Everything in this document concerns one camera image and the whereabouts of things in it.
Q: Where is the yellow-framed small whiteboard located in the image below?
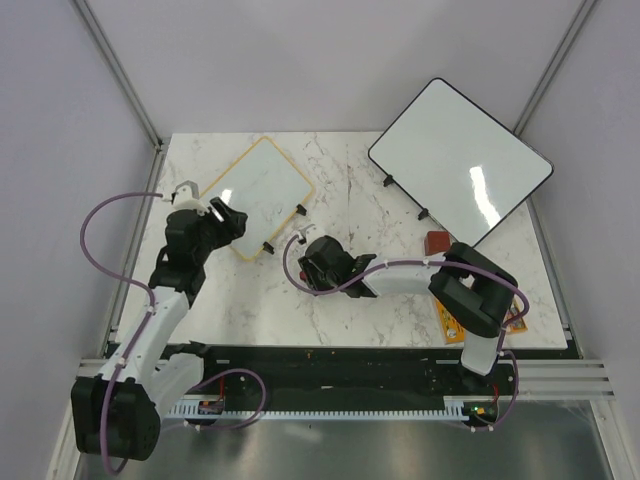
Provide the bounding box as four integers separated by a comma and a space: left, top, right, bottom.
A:
200, 136, 314, 261

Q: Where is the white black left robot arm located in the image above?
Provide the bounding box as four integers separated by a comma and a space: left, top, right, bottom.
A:
71, 197, 248, 461

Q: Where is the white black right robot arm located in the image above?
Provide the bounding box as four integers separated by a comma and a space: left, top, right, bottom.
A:
285, 232, 528, 394

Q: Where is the black-framed large whiteboard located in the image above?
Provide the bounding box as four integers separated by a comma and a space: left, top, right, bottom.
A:
368, 78, 554, 246

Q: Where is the brown red eraser block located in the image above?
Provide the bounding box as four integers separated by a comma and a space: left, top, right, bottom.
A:
424, 230, 451, 256

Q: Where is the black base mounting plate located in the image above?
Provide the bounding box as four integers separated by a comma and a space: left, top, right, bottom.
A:
164, 343, 585, 401

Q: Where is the orange picture book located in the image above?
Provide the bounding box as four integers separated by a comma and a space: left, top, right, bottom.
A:
434, 299, 528, 345

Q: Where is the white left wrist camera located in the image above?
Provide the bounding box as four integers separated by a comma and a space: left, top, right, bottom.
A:
171, 180, 206, 212

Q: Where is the white slotted cable duct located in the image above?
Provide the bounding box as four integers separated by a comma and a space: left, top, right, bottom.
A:
166, 397, 496, 421

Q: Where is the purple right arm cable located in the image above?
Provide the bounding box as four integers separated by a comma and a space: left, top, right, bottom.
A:
282, 234, 531, 434

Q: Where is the aluminium extrusion rail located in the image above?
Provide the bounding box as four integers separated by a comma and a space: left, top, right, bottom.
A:
69, 357, 617, 400

